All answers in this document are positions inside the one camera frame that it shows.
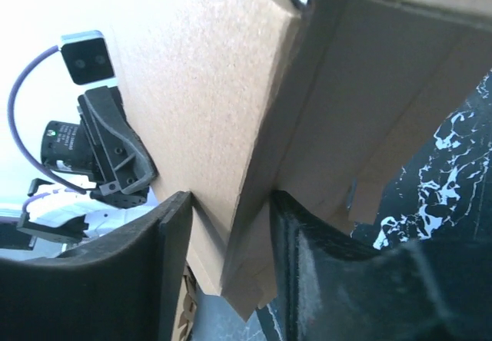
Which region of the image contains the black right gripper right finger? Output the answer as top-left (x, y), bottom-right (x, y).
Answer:
top-left (271, 190), bottom-right (491, 340)

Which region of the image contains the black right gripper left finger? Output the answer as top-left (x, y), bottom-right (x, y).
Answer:
top-left (1, 191), bottom-right (192, 340)

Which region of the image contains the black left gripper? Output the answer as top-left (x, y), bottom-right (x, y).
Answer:
top-left (40, 86), bottom-right (158, 208)

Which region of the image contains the brown cardboard paper box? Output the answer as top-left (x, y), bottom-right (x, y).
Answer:
top-left (95, 0), bottom-right (491, 317)

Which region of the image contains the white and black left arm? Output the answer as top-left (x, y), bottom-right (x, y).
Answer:
top-left (17, 86), bottom-right (157, 245)

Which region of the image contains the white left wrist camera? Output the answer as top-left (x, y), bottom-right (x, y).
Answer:
top-left (59, 30), bottom-right (117, 87)

